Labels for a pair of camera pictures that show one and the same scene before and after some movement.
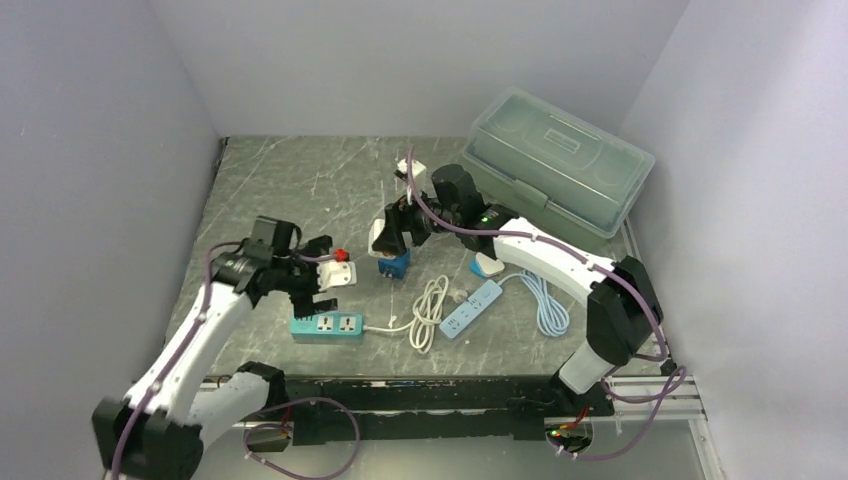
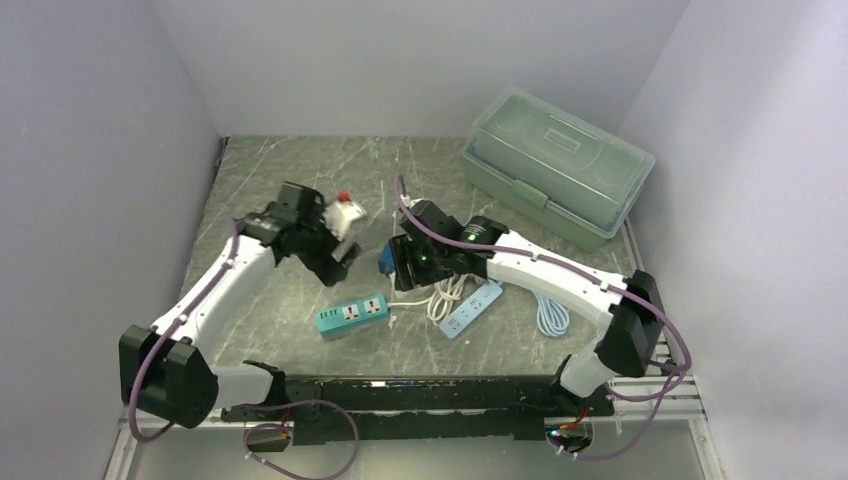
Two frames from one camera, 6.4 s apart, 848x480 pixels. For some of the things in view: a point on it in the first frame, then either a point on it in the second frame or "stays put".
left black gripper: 303,301 to 334,271
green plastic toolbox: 563,180 stays put
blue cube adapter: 395,267 stays put
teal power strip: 328,326 to 352,312
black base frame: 409,409 stays put
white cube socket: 376,228 to 341,249
